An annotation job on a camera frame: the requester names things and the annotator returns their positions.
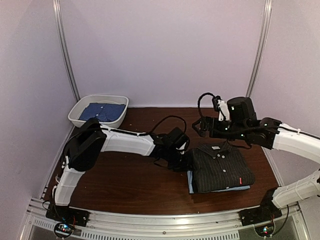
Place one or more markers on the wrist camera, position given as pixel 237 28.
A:
pixel 183 148
pixel 221 107

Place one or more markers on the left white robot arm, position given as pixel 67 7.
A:
pixel 82 150

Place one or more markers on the left aluminium frame post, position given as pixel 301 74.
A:
pixel 64 49

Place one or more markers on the blue patterned shirt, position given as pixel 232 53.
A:
pixel 104 112

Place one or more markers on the aluminium front rail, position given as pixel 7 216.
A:
pixel 224 225

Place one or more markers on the dark pinstriped long sleeve shirt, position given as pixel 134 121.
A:
pixel 218 166

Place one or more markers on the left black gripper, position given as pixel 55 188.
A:
pixel 185 166

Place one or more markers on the white plastic basin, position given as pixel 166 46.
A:
pixel 78 108

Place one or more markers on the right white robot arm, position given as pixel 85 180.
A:
pixel 237 120

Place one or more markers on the aluminium frame post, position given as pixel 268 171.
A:
pixel 264 30
pixel 64 49

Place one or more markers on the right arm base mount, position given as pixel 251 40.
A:
pixel 262 217

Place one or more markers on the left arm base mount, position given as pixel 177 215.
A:
pixel 67 219

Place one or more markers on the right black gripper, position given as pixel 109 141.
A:
pixel 205 121

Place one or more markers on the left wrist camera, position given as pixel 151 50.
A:
pixel 183 148

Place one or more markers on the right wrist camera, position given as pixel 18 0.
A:
pixel 221 107

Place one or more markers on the right aluminium frame post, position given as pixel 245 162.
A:
pixel 264 30

